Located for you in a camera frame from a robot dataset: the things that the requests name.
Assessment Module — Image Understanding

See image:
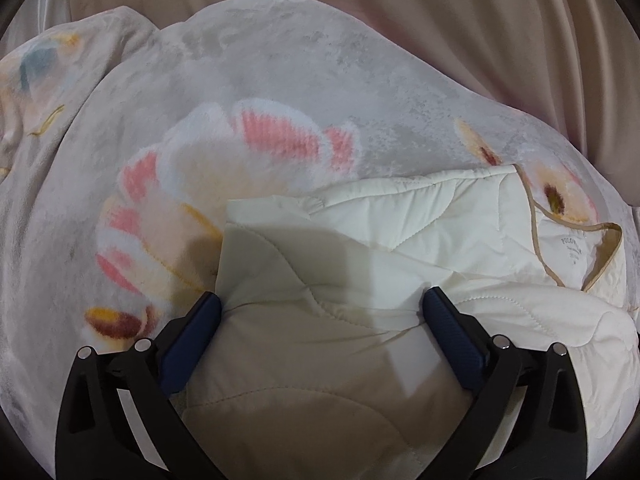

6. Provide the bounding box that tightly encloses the cream quilted jacket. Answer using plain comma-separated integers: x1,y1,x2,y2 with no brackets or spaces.
183,166,639,479

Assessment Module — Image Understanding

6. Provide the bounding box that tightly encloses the grey floral fleece blanket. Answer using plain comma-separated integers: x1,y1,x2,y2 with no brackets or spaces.
1,0,639,471

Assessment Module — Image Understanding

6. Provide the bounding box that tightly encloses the beige draped curtain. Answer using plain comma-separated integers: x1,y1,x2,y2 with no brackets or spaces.
67,0,640,208

